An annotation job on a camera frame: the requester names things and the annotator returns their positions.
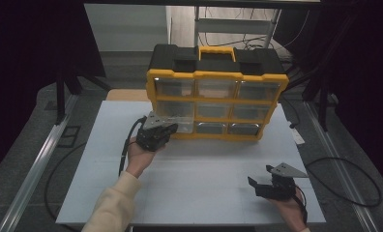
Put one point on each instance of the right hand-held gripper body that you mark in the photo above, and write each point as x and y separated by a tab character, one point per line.
276	190

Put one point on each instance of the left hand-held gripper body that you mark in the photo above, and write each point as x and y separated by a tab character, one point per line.
151	138

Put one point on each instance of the clear plastic drawer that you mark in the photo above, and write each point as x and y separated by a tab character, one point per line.
184	125

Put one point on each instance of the yellow black drawer organizer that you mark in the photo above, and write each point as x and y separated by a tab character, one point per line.
217	61

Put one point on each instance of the person's left hand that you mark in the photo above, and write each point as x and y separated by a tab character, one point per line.
142	159

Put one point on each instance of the person's right hand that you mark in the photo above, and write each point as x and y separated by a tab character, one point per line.
291	212

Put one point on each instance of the white tag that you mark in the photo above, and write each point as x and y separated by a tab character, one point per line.
298	137

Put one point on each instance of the grid of clear organizer drawers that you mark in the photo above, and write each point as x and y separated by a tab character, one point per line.
217	88

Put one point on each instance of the black metal stand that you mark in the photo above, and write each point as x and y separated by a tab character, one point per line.
323	106
60	96

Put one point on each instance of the dark curtain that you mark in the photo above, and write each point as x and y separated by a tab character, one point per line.
35	48
367	80

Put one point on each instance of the aluminium rail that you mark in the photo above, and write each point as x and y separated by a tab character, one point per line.
35	167
341	167

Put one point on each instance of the white metal shelf frame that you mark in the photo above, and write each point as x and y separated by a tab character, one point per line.
234	25

